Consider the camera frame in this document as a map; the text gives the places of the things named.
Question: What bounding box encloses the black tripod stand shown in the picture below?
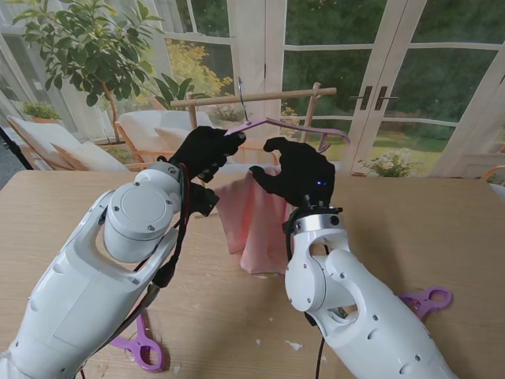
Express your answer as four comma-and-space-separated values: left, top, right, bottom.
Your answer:
0, 125, 33, 171

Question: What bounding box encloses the printed garden room backdrop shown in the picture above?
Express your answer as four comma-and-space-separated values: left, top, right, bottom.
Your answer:
0, 0, 505, 187

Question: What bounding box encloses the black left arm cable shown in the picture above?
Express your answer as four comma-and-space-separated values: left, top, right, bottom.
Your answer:
78, 163, 190, 379

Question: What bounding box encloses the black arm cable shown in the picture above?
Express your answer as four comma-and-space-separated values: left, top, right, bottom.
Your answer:
283, 220, 329, 379
78, 163, 190, 379

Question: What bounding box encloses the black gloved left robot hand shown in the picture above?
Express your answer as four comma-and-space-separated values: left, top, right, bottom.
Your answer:
168, 126, 248, 183

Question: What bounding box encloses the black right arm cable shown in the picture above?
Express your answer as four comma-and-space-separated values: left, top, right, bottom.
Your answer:
283, 220, 329, 379

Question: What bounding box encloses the wooden tabletop drying rack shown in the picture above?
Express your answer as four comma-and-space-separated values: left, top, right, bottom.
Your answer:
170, 81, 338, 190

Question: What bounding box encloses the pink hanger with metal hook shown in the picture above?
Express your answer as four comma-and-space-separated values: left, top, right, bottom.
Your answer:
223, 77, 352, 155

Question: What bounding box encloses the pink square towel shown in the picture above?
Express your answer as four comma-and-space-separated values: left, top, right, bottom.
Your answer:
215, 165, 292, 276

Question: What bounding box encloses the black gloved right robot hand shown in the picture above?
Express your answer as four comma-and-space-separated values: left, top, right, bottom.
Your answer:
248, 137, 336, 209

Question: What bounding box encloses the purple plastic clothes peg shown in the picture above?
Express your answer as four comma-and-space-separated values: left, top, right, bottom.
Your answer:
398, 286, 455, 319
109, 309, 166, 373

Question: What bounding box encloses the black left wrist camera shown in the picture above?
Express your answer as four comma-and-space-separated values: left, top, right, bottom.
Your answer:
189, 185, 220, 218

